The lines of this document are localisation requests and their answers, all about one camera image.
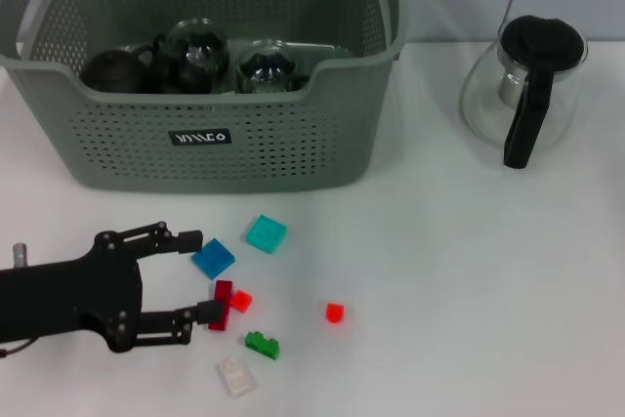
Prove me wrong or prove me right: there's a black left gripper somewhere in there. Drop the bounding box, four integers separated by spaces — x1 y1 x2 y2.
0 220 226 354

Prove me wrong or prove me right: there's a dark red long toy block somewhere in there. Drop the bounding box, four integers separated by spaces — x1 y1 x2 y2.
208 279 235 331

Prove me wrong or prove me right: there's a blue square toy block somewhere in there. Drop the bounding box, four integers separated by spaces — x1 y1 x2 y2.
190 238 236 280

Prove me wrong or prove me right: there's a teal square toy block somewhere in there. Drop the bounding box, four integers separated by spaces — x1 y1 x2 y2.
244 214 288 255

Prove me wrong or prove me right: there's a green toy block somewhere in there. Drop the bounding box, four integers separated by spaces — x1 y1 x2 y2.
243 330 282 360

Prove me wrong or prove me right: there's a white toy block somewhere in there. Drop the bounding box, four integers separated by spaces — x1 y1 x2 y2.
216 355 258 396

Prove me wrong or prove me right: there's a grey-green perforated storage bin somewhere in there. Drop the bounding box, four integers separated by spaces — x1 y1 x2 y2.
0 0 410 193

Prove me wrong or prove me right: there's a dark clay teapot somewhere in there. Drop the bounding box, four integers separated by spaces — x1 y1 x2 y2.
79 48 147 95

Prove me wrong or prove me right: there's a glass teapot with black handle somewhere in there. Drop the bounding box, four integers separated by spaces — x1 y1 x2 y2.
459 15 590 169

